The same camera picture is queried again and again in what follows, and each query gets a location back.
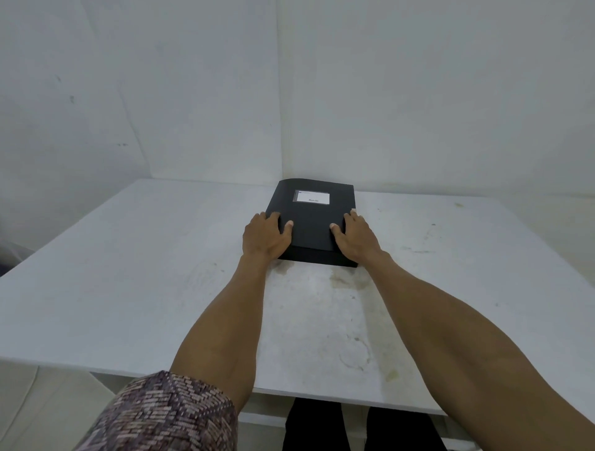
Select person's right hand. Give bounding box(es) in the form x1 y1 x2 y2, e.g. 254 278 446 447
329 208 389 266

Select person's left hand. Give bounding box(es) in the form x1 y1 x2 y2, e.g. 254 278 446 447
242 211 295 262

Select black box with white label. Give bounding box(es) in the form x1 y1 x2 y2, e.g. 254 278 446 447
265 179 359 269

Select person's right forearm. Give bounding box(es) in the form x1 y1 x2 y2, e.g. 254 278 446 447
358 251 595 451

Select person's left forearm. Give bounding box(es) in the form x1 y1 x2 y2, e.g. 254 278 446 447
169 253 280 415

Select black trousers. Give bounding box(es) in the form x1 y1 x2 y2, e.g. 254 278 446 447
282 398 448 451

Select patterned brown sleeve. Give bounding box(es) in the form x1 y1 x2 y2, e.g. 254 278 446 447
73 370 240 451

